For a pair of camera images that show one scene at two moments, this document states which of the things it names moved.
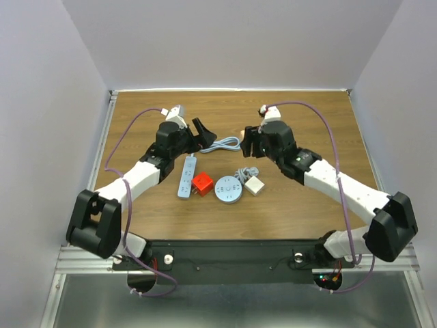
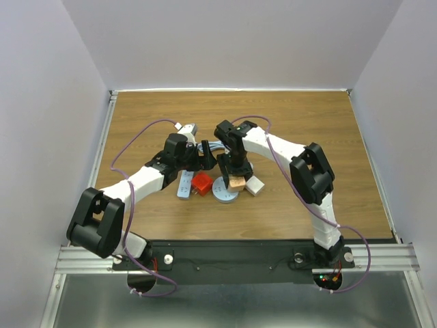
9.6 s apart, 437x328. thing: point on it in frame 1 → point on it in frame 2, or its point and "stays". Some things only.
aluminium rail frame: (70, 260) stays
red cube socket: (202, 184) stays
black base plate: (233, 262) stays
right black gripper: (250, 132) → (245, 170)
